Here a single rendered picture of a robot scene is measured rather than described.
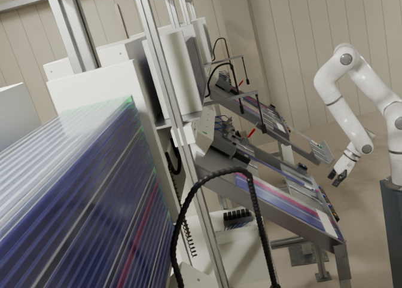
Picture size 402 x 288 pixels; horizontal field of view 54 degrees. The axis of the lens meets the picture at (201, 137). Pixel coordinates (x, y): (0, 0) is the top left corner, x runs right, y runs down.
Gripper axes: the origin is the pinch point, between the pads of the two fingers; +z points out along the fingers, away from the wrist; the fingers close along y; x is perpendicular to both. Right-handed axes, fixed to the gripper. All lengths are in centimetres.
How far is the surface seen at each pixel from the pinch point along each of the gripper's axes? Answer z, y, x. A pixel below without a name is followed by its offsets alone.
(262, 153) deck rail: 10.6, 19.0, 34.2
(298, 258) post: 71, 45, -35
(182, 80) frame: -16, -38, 93
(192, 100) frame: -11, -38, 86
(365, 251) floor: 42, 41, -68
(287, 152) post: 9.7, 47.2, 12.8
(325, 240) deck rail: 11, -49, 11
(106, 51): -14, -49, 122
